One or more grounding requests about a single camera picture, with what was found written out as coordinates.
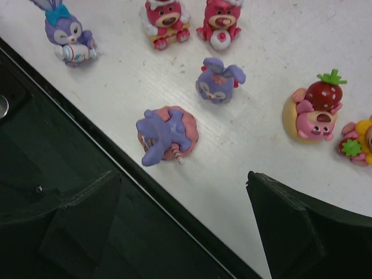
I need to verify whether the purple bunny with blue bow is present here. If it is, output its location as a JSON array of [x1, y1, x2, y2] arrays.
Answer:
[[33, 0, 96, 67]]

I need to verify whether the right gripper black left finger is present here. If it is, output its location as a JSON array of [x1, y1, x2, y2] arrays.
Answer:
[[1, 171, 121, 278]]

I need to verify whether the pink bear with strawberry hat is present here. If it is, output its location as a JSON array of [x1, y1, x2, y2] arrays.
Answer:
[[196, 0, 244, 51]]

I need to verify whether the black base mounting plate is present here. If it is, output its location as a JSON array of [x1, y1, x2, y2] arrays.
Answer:
[[1, 42, 257, 278]]

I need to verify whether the pink bear on tan donut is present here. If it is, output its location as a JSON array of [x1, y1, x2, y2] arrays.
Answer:
[[282, 69, 347, 144]]

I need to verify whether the pink striped bear with strawberry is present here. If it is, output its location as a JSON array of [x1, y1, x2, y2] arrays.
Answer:
[[139, 0, 191, 51]]

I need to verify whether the pink bear in yellow flower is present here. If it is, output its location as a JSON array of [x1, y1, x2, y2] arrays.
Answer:
[[338, 116, 372, 166]]

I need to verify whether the small purple bunny figure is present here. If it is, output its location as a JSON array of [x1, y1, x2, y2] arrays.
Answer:
[[195, 58, 246, 104]]

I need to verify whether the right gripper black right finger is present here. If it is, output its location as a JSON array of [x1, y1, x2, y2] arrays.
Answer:
[[246, 171, 371, 279]]

